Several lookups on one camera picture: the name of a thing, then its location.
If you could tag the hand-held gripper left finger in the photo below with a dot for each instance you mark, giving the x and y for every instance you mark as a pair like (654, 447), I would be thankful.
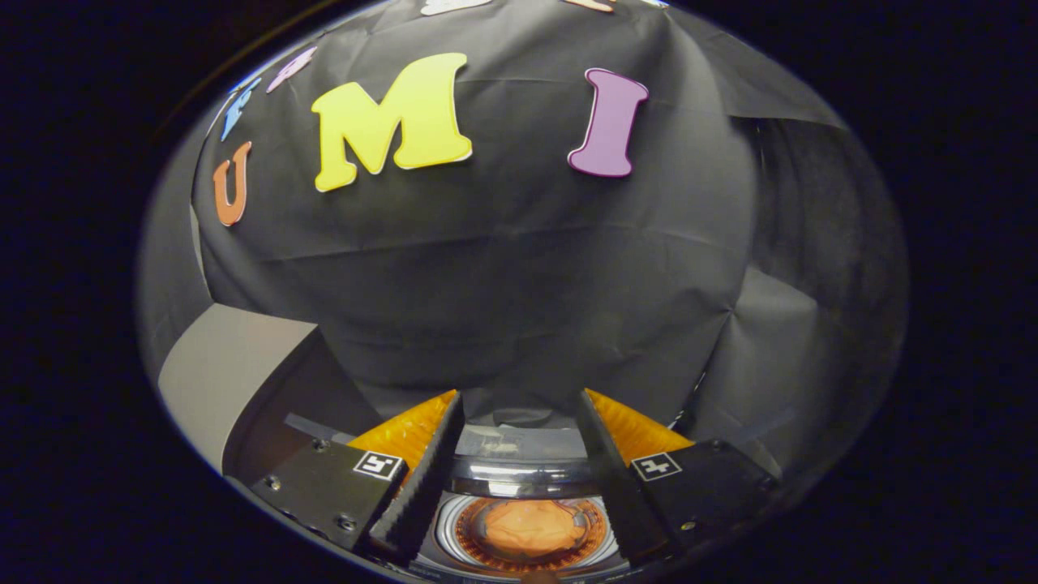
(426, 487)

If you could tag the orange garment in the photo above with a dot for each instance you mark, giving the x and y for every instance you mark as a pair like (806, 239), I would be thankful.
(531, 527)

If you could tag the grey washing machine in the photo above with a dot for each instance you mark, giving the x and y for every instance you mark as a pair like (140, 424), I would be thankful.
(450, 539)

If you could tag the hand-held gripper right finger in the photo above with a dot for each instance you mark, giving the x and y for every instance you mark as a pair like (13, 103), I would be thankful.
(612, 487)

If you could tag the grey cabinet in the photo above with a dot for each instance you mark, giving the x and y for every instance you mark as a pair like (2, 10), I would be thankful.
(219, 365)

